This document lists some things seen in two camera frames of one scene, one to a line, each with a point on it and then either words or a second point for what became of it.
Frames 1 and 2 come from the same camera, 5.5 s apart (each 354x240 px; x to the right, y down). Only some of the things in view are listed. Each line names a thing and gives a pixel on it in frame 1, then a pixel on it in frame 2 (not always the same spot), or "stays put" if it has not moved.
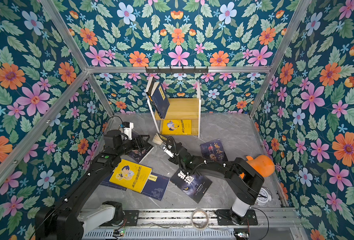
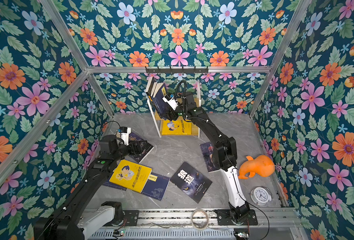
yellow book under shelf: (179, 127) stays put
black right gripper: (173, 160) -> (171, 113)
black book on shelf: (148, 91) stays put
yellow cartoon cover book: (131, 175) stays put
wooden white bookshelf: (183, 117) stays put
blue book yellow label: (163, 138) -> (158, 102)
